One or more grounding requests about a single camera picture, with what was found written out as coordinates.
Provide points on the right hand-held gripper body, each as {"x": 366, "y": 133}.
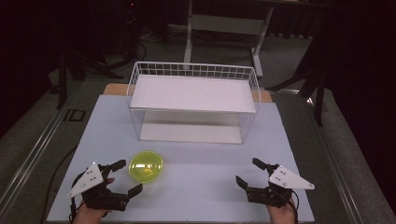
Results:
{"x": 271, "y": 196}

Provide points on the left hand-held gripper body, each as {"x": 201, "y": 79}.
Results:
{"x": 93, "y": 199}

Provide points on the yellow-green translucent bowl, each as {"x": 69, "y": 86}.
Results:
{"x": 146, "y": 168}

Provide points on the person's left hand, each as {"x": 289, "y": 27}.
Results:
{"x": 90, "y": 216}

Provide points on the person's right hand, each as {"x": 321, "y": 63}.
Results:
{"x": 284, "y": 216}

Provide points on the light blue table mat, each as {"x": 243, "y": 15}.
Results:
{"x": 199, "y": 186}

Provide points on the wooden table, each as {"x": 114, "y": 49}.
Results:
{"x": 114, "y": 89}

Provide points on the black metal stand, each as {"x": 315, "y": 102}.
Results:
{"x": 318, "y": 102}
{"x": 62, "y": 81}

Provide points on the black square floor frame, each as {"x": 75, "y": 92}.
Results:
{"x": 74, "y": 115}

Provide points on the metal floor rail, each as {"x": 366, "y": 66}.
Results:
{"x": 37, "y": 146}
{"x": 337, "y": 168}

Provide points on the white metal desk frame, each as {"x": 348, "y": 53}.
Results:
{"x": 224, "y": 24}

